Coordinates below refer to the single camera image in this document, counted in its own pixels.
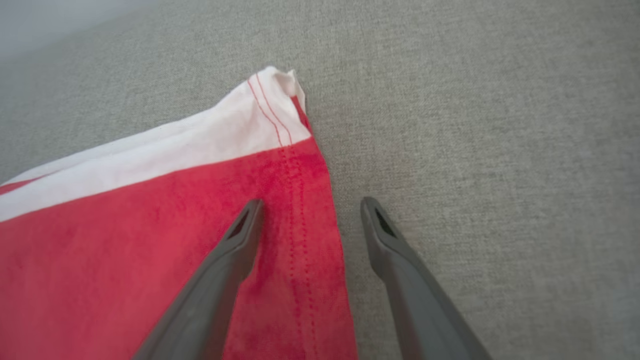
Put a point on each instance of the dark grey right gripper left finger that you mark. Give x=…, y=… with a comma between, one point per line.
x=210, y=295

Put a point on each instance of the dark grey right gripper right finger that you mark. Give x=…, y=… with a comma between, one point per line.
x=420, y=305

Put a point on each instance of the red white basketball jersey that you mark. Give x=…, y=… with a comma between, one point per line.
x=125, y=235

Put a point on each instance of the grey fabric sofa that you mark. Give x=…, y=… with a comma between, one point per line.
x=475, y=125

